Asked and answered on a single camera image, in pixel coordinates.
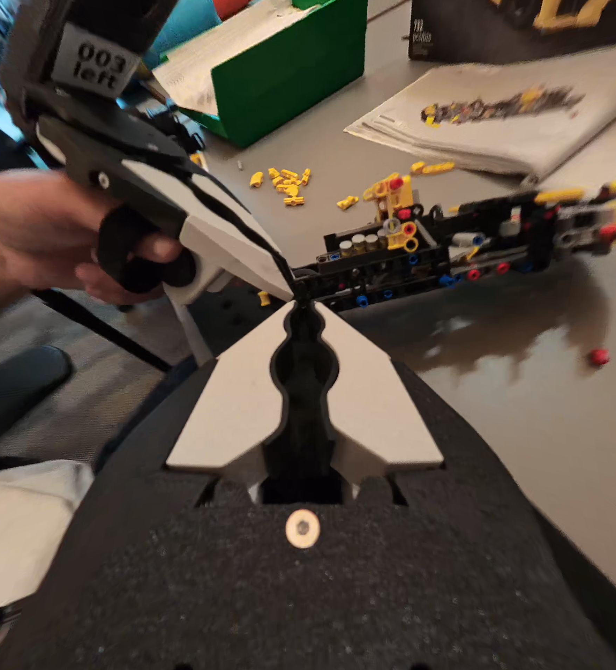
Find dark lego set box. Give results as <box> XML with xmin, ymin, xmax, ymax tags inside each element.
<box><xmin>407</xmin><ymin>0</ymin><xmax>616</xmax><ymax>67</ymax></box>

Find person's white shirt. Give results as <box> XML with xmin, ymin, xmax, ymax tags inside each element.
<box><xmin>0</xmin><ymin>460</ymin><xmax>95</xmax><ymax>619</ymax></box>

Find pile of yellow lego pieces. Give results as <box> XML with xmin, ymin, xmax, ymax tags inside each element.
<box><xmin>249</xmin><ymin>166</ymin><xmax>360</xmax><ymax>211</ymax></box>

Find green plastic bin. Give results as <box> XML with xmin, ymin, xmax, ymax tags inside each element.
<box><xmin>151</xmin><ymin>0</ymin><xmax>369</xmax><ymax>148</ymax></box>

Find black metal leg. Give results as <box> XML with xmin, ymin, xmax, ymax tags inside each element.
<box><xmin>32</xmin><ymin>287</ymin><xmax>174</xmax><ymax>373</ymax></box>

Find black device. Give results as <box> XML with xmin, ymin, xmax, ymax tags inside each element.
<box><xmin>148</xmin><ymin>102</ymin><xmax>207</xmax><ymax>156</ymax></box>

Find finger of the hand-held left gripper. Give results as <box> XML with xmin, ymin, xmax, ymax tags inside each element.
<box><xmin>190</xmin><ymin>172</ymin><xmax>294</xmax><ymax>281</ymax></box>
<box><xmin>121</xmin><ymin>159</ymin><xmax>295</xmax><ymax>303</ymax></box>

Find white paper sheets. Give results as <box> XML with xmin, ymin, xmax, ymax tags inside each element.
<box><xmin>153</xmin><ymin>4</ymin><xmax>310</xmax><ymax>117</ymax></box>

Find black office chair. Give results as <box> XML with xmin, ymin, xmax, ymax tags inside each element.
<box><xmin>0</xmin><ymin>344</ymin><xmax>74</xmax><ymax>462</ymax></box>

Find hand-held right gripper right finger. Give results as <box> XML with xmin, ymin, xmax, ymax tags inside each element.
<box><xmin>310</xmin><ymin>301</ymin><xmax>446</xmax><ymax>485</ymax></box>

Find person's left hand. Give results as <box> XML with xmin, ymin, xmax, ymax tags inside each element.
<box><xmin>0</xmin><ymin>169</ymin><xmax>184</xmax><ymax>321</ymax></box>

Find black yellow lego car chassis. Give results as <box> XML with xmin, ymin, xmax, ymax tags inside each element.
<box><xmin>292</xmin><ymin>173</ymin><xmax>616</xmax><ymax>316</ymax></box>

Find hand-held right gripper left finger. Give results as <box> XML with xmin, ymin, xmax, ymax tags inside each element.
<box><xmin>166</xmin><ymin>301</ymin><xmax>302</xmax><ymax>503</ymax></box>

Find lego instruction booklet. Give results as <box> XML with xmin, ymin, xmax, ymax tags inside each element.
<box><xmin>344</xmin><ymin>44</ymin><xmax>616</xmax><ymax>182</ymax></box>

